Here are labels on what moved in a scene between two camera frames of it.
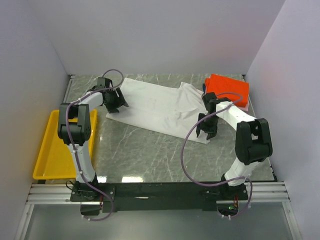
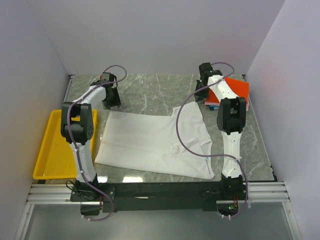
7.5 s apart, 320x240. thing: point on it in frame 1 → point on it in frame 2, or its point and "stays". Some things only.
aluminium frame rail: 259,193 stays
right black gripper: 212,131 → 199,97
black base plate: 154,196 stays
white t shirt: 175,110 → 151,143
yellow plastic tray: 55,160 stays
